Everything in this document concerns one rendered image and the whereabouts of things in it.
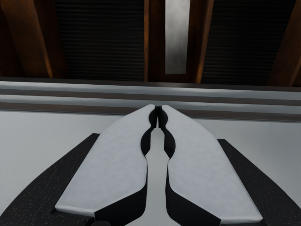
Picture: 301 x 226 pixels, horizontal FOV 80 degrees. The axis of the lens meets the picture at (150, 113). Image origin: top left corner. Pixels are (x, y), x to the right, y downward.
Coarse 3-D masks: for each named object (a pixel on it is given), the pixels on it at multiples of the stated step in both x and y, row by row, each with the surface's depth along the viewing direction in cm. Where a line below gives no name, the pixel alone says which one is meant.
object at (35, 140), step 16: (0, 112) 14; (16, 112) 14; (32, 112) 14; (48, 112) 14; (0, 128) 15; (16, 128) 15; (32, 128) 15; (48, 128) 15; (0, 144) 16; (16, 144) 16; (32, 144) 16; (48, 144) 16; (64, 144) 15; (0, 160) 17; (16, 160) 17; (32, 160) 16; (48, 160) 16; (0, 176) 18; (16, 176) 18; (32, 176) 18; (16, 192) 19
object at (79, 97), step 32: (0, 96) 15; (32, 96) 15; (64, 96) 15; (96, 96) 15; (128, 96) 15; (160, 96) 15; (192, 96) 15; (224, 96) 15; (256, 96) 15; (288, 96) 15
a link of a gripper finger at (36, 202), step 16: (80, 144) 8; (64, 160) 7; (80, 160) 7; (48, 176) 6; (64, 176) 6; (32, 192) 6; (48, 192) 6; (16, 208) 5; (32, 208) 5; (48, 208) 5; (0, 224) 5; (16, 224) 5; (32, 224) 5; (48, 224) 5; (64, 224) 5; (80, 224) 5
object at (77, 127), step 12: (72, 120) 14; (84, 120) 14; (96, 120) 14; (108, 120) 14; (72, 132) 15; (84, 132) 15; (96, 132) 15; (156, 132) 14; (72, 144) 15; (156, 144) 15; (156, 156) 16; (156, 168) 16; (156, 180) 17; (156, 192) 18; (156, 204) 19; (144, 216) 20; (156, 216) 20
